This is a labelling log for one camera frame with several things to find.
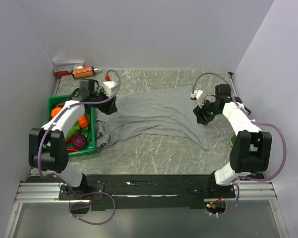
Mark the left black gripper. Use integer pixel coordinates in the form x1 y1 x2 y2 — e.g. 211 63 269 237
90 87 118 115

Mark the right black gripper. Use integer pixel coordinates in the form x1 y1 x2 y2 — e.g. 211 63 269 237
193 97 220 126

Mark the grey garment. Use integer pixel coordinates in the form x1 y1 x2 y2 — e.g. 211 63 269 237
95 86 209 150

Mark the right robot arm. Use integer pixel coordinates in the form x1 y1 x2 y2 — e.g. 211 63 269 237
190 84 272 198

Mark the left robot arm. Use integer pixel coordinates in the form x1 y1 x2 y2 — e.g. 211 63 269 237
28 80 120 199

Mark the small orange pumpkin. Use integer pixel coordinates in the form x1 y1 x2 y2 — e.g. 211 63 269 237
77 114 89 128

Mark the green yellow round object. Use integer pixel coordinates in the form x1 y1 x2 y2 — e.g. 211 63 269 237
229 135 236 148

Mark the green lettuce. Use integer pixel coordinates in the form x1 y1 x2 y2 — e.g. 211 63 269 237
65 121 80 140

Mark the green plastic crate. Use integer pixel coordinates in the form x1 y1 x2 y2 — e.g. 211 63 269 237
46 95 96 157

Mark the orange cylinder tool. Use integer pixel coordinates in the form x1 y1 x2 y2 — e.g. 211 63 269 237
72 66 100 79

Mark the purple cabbage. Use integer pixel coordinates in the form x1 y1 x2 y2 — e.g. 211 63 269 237
71 134 87 149

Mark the red bell pepper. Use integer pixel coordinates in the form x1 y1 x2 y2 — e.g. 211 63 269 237
54 102 65 108

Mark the orange fruit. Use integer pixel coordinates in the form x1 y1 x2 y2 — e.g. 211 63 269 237
51 107 62 119

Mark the red chili pepper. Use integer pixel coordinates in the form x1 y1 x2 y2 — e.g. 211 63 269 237
67 147 79 152

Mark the red white box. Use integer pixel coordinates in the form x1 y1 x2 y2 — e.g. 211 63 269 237
53 63 83 78

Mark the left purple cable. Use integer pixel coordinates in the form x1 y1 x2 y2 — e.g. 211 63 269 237
37 70 122 225

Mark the purple cable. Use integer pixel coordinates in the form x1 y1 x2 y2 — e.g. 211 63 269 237
192 71 288 219
37 70 122 225

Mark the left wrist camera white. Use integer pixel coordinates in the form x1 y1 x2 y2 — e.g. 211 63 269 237
102 75 117 98

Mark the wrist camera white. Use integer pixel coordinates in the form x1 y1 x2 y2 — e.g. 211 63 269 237
102 75 117 98
190 90 205 108

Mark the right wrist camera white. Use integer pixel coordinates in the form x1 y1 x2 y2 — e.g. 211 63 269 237
190 90 205 108

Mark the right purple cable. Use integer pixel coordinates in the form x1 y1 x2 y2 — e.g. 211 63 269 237
192 71 288 219

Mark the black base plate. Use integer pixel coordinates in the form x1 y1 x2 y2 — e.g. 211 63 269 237
59 175 241 211

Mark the aluminium rail frame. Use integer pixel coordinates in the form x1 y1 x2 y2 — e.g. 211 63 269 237
4 181 289 238

